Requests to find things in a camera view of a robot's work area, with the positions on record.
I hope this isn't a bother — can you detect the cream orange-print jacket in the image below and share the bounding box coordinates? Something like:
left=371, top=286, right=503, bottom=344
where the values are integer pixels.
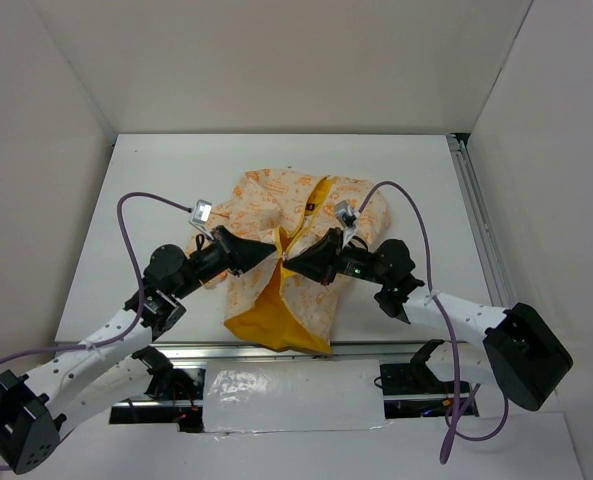
left=208, top=168, right=390, bottom=353

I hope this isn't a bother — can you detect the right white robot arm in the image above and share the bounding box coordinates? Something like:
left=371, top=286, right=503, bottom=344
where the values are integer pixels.
left=284, top=228, right=573, bottom=411

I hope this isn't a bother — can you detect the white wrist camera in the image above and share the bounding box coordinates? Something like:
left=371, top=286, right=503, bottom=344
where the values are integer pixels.
left=190, top=199, right=212, bottom=226
left=334, top=200, right=360, bottom=245

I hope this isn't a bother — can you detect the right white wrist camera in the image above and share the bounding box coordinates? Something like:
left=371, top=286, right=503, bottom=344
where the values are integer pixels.
left=334, top=200, right=360, bottom=245

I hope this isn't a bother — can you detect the aluminium side rail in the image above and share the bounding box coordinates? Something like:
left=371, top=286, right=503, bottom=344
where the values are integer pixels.
left=448, top=132, right=536, bottom=354

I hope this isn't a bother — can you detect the aluminium front rail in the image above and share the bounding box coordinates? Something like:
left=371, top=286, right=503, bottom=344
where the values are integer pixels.
left=153, top=341, right=426, bottom=368

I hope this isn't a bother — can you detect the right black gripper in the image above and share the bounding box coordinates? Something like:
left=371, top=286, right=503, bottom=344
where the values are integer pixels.
left=285, top=226, right=390, bottom=285

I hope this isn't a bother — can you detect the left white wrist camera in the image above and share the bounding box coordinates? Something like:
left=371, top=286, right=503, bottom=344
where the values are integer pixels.
left=190, top=199, right=212, bottom=226

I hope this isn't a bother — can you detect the white foil-taped panel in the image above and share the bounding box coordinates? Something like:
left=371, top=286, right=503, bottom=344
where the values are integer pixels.
left=203, top=359, right=386, bottom=433

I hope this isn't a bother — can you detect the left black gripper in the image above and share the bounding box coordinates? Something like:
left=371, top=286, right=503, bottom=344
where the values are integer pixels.
left=173, top=225, right=276, bottom=300

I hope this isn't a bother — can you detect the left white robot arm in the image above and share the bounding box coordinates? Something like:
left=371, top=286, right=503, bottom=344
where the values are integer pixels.
left=0, top=226, right=277, bottom=475

